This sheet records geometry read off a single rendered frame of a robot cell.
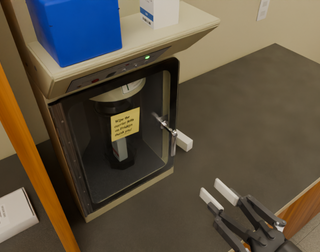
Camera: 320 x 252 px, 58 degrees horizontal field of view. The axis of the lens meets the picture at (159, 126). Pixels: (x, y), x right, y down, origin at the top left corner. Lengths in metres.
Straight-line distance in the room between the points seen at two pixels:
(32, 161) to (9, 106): 0.12
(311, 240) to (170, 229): 1.36
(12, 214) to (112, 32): 0.66
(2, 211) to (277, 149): 0.92
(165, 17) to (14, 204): 0.70
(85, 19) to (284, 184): 0.83
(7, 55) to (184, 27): 0.62
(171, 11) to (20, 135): 0.32
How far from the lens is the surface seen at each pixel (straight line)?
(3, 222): 0.96
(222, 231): 0.66
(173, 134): 0.75
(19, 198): 0.99
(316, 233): 2.17
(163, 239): 0.88
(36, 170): 0.56
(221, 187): 0.72
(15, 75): 1.04
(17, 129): 0.49
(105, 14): 0.43
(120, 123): 0.68
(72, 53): 0.43
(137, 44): 0.48
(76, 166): 0.71
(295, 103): 1.40
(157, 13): 0.52
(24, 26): 0.52
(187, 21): 0.56
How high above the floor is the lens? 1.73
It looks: 43 degrees down
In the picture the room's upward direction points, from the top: straight up
